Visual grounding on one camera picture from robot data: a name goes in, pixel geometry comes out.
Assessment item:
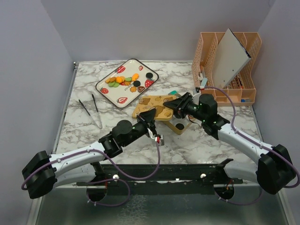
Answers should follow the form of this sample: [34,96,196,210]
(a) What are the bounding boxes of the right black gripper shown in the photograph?
[163,92,207,122]

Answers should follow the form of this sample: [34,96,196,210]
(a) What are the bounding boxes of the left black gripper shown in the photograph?
[122,108,157,148]

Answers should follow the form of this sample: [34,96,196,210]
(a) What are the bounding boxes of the silver tin lid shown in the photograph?
[132,95,177,121]

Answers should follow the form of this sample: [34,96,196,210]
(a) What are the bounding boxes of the gold cookie tin box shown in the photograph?
[163,109,192,135]

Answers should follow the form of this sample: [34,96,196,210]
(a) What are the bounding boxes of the black sandwich cookie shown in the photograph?
[133,80,141,87]
[175,123,185,130]
[146,72,153,79]

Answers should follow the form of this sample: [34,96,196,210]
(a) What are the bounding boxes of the metal tweezers black tips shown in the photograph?
[78,94,103,130]

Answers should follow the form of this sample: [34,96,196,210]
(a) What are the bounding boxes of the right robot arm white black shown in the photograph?
[163,92,297,195]

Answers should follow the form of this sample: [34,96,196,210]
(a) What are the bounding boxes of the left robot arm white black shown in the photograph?
[21,109,157,199]

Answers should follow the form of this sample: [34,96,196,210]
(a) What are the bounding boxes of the green grey eraser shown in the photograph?
[168,90,178,96]

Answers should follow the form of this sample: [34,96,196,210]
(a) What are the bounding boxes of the heart chocolate cookie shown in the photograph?
[137,86,145,93]

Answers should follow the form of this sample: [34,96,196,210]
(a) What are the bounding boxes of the yellow swirl butter cookie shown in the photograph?
[130,86,137,92]

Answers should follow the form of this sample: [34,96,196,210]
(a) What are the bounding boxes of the light blue eraser in organizer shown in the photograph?
[200,77,208,89]

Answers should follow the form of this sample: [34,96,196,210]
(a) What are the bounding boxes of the strawberry pattern white tray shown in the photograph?
[95,59,159,109]

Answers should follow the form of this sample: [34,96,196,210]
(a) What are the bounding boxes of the green cookie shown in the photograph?
[125,77,132,82]

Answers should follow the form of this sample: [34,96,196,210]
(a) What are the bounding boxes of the orange cookie top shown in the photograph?
[132,73,139,81]

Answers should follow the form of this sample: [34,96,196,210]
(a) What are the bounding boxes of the peach plastic desk organizer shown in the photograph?
[192,29,262,106]

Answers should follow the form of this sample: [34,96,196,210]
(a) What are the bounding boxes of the white grey notebook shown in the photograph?
[211,28,251,89]

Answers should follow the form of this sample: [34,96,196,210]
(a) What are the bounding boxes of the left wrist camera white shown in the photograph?
[147,128,165,146]

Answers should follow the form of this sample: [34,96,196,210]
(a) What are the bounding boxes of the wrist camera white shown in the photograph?
[192,87,203,95]
[147,128,165,146]

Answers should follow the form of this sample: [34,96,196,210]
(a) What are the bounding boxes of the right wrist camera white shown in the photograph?
[192,87,203,95]

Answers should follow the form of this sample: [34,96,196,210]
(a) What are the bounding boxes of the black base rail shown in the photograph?
[77,164,243,195]

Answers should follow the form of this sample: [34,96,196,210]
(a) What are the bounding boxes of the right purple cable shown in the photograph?
[203,86,300,206]

